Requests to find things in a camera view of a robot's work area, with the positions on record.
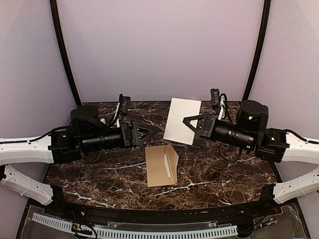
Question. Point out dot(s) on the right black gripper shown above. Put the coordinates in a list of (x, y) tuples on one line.
[(207, 125)]

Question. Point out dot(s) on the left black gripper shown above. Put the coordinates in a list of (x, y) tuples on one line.
[(128, 134)]

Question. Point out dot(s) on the beige ornate letter sheet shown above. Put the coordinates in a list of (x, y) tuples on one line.
[(167, 166)]

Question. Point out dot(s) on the brown paper envelope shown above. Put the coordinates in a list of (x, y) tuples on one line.
[(156, 172)]

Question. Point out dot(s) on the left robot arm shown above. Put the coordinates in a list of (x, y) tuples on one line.
[(62, 145)]

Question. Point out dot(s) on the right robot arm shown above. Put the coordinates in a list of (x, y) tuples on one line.
[(250, 133)]

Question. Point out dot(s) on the black front table rail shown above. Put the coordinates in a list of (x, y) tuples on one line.
[(98, 215)]

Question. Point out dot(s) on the right black corner post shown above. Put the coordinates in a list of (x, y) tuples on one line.
[(258, 50)]

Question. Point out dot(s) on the black corner post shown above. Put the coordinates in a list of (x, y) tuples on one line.
[(63, 52), (258, 50)]

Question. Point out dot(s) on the white slotted cable duct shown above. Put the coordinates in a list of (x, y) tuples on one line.
[(130, 231)]

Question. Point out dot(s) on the left black corner post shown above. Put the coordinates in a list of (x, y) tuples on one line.
[(63, 52)]

